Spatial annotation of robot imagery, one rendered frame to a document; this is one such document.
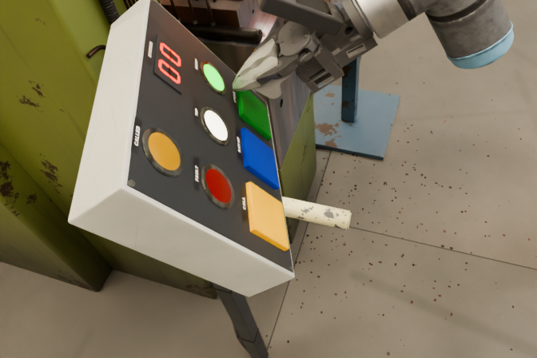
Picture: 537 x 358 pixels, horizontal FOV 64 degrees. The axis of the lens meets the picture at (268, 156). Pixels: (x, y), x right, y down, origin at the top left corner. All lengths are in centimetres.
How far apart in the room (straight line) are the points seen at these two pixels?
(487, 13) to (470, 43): 4
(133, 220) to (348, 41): 38
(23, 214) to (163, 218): 100
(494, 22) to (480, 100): 162
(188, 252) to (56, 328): 137
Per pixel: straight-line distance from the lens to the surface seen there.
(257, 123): 68
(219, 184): 51
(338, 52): 63
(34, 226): 146
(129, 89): 50
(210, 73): 65
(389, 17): 59
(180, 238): 47
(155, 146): 46
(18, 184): 138
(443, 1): 61
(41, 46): 86
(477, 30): 65
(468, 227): 181
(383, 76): 232
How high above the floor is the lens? 150
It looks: 50 degrees down
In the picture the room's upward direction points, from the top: 11 degrees counter-clockwise
